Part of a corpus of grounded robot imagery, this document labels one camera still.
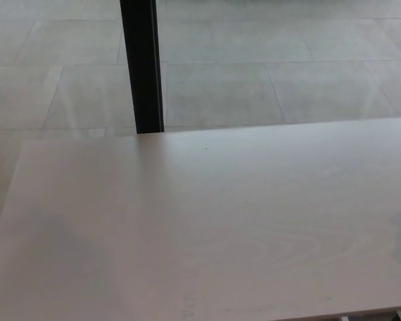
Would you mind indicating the black vertical metal post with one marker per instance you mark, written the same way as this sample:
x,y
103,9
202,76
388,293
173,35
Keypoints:
x,y
143,67

